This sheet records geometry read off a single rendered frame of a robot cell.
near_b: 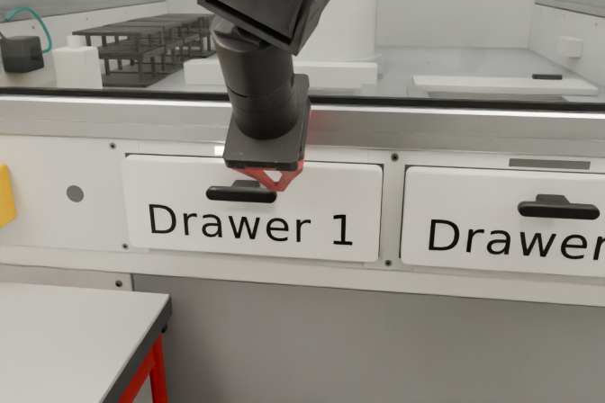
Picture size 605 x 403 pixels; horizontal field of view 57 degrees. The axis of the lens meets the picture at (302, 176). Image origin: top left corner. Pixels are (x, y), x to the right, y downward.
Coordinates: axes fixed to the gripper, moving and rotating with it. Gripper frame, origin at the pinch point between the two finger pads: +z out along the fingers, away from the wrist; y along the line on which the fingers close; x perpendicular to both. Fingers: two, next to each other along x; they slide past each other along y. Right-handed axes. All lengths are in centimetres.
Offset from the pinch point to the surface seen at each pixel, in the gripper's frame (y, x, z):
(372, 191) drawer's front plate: 0.4, -9.6, 3.5
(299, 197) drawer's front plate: -0.3, -1.8, 4.4
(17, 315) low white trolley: -13.9, 29.2, 11.0
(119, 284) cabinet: -6.8, 21.9, 17.8
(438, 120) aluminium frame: 6.2, -16.0, -1.7
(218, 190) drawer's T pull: -2.1, 6.2, 0.9
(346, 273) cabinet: -4.6, -7.0, 14.3
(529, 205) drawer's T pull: -1.9, -24.8, 0.9
